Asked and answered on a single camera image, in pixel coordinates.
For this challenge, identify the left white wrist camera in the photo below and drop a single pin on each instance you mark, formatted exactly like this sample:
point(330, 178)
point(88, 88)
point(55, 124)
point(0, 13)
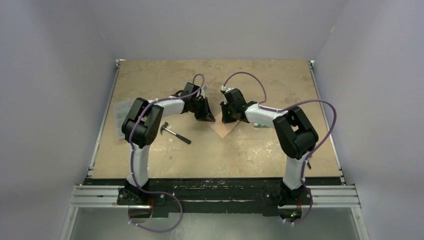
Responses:
point(203, 89)

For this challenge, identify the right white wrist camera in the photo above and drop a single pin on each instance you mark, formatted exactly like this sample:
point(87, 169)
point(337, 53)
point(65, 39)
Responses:
point(226, 90)

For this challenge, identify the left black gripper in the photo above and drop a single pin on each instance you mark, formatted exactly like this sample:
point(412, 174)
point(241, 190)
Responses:
point(205, 115)

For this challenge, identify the aluminium frame rail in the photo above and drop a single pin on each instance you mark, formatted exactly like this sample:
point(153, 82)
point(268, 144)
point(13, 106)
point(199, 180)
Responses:
point(323, 196)

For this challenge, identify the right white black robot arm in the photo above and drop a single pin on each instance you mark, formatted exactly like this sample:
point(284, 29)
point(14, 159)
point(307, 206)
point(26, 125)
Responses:
point(296, 135)

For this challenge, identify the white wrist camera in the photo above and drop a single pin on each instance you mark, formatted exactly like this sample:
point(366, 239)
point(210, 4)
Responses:
point(226, 90)
point(203, 89)

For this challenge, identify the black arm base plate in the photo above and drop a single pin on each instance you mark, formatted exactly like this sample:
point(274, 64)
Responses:
point(267, 196)

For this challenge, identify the green white glue stick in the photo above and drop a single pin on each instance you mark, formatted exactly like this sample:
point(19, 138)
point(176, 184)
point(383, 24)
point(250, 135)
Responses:
point(259, 125)

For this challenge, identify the clear plastic organizer box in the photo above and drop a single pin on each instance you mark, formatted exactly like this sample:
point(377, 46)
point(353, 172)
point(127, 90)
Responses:
point(120, 112)

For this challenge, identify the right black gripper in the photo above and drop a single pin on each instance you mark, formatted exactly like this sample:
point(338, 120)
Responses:
point(225, 119)

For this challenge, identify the small black hammer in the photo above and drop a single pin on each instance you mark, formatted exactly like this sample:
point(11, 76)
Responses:
point(165, 128)

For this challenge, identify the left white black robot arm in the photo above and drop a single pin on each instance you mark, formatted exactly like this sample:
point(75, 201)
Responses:
point(143, 122)

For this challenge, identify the brown envelope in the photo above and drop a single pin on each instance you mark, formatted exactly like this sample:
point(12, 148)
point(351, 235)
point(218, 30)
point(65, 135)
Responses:
point(222, 129)

